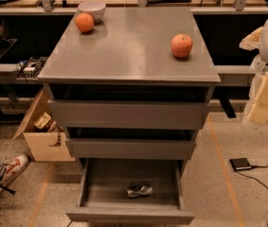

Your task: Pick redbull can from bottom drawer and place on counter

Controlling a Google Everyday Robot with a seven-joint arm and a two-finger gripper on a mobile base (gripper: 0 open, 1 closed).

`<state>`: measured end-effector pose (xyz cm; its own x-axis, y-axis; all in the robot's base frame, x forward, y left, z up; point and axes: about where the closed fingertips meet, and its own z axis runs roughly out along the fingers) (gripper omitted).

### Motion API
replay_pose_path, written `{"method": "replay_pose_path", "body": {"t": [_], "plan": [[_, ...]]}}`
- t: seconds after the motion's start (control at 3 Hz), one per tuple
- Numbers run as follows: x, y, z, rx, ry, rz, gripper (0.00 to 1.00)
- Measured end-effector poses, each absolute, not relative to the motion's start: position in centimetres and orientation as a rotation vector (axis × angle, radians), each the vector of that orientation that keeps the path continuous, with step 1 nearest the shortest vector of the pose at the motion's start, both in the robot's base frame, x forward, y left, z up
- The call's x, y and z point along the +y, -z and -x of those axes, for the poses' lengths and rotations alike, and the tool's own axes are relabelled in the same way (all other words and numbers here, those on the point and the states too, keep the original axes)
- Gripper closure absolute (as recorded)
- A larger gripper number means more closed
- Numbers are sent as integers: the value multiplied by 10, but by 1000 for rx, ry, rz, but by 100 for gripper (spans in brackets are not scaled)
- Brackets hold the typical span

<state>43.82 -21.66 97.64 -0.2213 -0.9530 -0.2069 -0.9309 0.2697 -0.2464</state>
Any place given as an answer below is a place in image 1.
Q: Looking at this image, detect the orange fruit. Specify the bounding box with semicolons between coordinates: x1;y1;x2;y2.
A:
75;13;94;32

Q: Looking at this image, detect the cardboard box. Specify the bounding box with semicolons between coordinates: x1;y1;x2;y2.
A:
13;89;74;162

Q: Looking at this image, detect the snack packet in box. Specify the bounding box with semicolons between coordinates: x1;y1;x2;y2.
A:
34;112;56;131

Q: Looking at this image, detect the grey bottom drawer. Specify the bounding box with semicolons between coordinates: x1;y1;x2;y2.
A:
66;159;194;225

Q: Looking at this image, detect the silver blue redbull can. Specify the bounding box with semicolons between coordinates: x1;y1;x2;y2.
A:
127;184;153;199

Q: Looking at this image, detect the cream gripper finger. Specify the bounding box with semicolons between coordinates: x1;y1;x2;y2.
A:
245;72;268;124
239;26;262;51

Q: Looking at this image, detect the black white notebook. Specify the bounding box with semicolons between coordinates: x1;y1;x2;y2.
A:
18;57;47;79

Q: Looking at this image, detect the white red sneaker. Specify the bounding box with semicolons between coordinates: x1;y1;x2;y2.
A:
0;154;30;195

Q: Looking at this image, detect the grey drawer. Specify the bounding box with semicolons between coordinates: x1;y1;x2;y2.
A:
66;159;194;225
65;128;195;160
47;99;208;130

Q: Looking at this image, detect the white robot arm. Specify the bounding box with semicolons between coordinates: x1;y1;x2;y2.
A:
240;20;268;129

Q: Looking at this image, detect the red apple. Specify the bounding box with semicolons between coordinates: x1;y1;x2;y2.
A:
170;34;193;59

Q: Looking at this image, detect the grey top drawer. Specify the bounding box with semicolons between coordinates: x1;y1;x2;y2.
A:
47;99;208;130

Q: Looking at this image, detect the grey middle drawer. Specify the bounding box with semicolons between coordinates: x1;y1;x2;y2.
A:
65;128;195;160

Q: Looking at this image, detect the white bowl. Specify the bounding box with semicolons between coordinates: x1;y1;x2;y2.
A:
78;1;106;23

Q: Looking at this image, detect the black foot pedal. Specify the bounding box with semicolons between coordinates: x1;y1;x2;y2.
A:
229;158;252;171

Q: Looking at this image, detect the grey drawer cabinet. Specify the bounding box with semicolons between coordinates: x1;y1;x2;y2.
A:
37;6;222;175

